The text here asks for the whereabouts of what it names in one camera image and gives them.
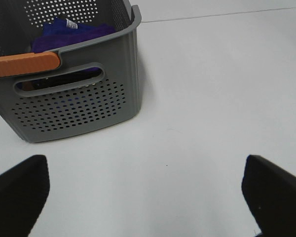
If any purple towel in basket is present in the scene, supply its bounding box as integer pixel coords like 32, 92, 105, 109
31, 24, 115, 53

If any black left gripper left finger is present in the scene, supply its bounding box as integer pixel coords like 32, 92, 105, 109
0, 155, 50, 237

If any grey perforated plastic basket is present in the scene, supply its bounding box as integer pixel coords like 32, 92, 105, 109
0, 0, 142, 143

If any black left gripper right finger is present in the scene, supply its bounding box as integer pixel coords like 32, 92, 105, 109
241, 155, 296, 237

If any blue towel with label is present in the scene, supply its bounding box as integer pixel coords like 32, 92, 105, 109
42, 18, 93, 36

